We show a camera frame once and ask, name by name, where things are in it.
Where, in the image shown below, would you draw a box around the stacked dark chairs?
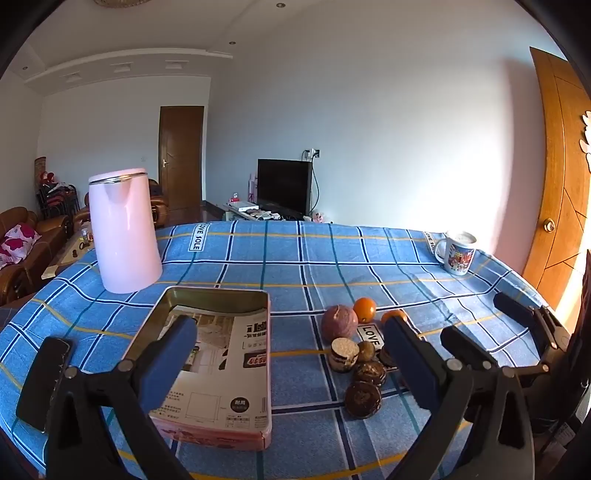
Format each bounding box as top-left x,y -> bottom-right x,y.
36,182 -> 79,220

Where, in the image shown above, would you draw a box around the dark brown interior door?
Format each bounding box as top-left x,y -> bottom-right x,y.
158,106 -> 205,228

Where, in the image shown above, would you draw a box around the low television stand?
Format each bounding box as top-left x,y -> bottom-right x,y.
200,200 -> 326,223

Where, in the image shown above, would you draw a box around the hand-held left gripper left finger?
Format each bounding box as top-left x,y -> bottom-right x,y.
45,315 -> 198,480

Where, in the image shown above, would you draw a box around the light wooden door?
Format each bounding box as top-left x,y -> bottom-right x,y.
522,46 -> 591,315

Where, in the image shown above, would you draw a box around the printed paper sheet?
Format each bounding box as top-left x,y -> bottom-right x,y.
152,306 -> 271,426

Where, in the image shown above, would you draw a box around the black smartphone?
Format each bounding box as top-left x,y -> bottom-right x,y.
15,337 -> 75,433

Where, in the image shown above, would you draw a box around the round tan-topped brown cake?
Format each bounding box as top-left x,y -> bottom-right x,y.
329,338 -> 360,373

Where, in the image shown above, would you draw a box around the pink floral pillow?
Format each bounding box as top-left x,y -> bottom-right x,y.
0,223 -> 42,267

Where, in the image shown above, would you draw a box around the metal tin tray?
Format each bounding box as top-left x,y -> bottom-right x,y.
121,286 -> 273,452

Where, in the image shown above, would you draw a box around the white flower door decoration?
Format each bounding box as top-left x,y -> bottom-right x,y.
579,110 -> 591,174

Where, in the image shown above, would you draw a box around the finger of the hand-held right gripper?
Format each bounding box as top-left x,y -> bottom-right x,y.
440,325 -> 556,382
493,292 -> 570,352

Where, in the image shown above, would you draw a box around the blue plaid tablecloth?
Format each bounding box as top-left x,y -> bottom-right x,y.
0,220 -> 561,480

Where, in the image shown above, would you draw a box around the pink electric kettle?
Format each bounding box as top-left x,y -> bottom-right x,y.
88,168 -> 163,294

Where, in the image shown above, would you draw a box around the brown leather sofa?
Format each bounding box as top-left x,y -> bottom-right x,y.
0,206 -> 75,306

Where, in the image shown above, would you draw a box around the wooden coffee table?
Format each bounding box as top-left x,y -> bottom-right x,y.
41,222 -> 98,280

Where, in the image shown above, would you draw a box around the purple round fruit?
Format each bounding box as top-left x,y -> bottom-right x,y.
321,305 -> 359,340

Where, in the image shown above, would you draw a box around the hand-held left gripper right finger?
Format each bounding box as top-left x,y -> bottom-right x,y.
382,316 -> 536,480

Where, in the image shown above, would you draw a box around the black television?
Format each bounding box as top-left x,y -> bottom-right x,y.
257,158 -> 313,219

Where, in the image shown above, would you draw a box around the dark chocolate muffin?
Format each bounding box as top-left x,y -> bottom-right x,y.
344,381 -> 383,420
353,360 -> 387,387

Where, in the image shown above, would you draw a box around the white printed mug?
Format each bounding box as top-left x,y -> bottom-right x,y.
434,231 -> 478,276

